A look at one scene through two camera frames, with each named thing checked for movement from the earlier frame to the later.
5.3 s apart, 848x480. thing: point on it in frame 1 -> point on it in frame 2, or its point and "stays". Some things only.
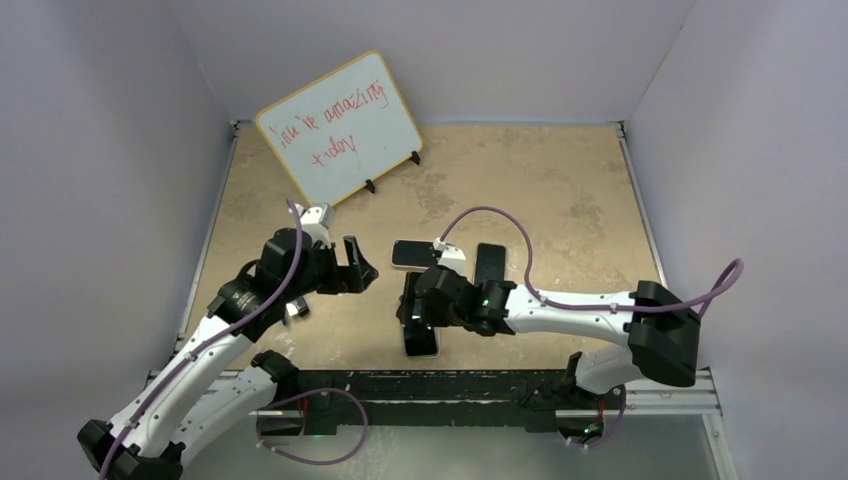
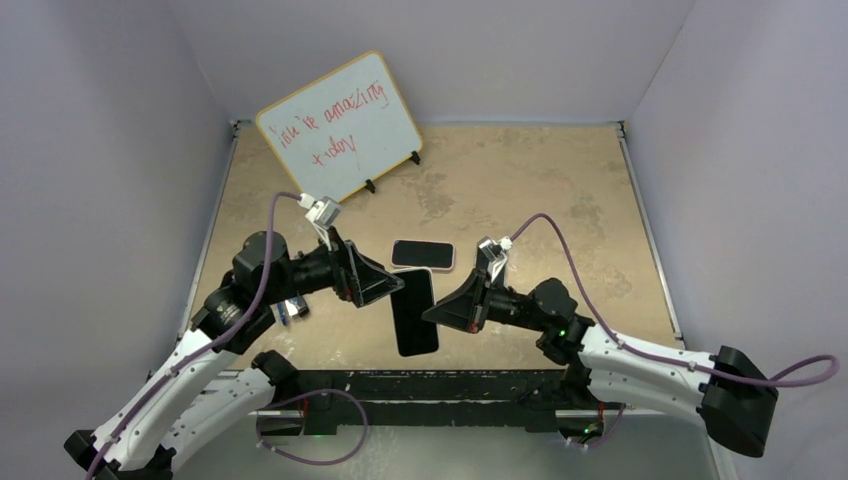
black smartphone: [414, 253] stays
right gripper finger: [404, 312] -> [459, 313]
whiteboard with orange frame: [341, 131] stays
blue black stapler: [297, 307] stays
